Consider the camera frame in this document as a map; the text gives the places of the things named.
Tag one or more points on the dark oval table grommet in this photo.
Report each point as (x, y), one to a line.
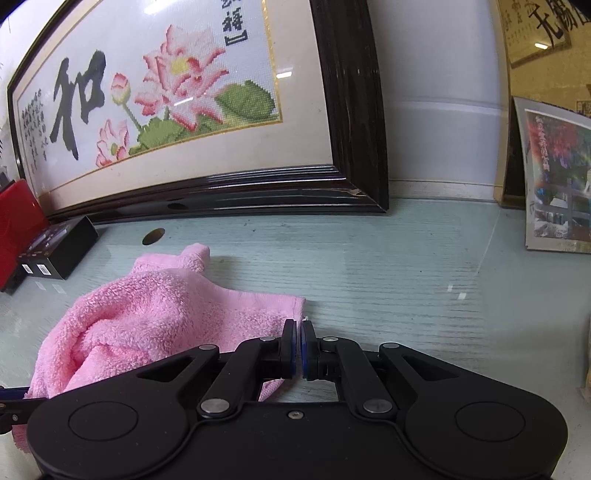
(153, 236)

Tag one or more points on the red box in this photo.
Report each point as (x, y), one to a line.
(18, 230)

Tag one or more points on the gold framed plaque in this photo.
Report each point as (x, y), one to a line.
(540, 55)

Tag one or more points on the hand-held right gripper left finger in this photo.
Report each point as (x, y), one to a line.
(290, 353)

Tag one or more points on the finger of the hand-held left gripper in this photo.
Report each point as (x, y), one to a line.
(14, 393)
(18, 415)

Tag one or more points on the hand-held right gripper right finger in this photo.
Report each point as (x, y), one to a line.
(305, 353)

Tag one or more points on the black box with white label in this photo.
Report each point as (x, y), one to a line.
(69, 249)
(39, 244)

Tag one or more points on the framed lotus cross-stitch picture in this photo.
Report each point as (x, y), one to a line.
(184, 157)

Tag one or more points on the pink towel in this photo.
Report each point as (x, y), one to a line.
(138, 314)

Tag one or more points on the large silver framed photo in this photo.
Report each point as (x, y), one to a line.
(561, 184)

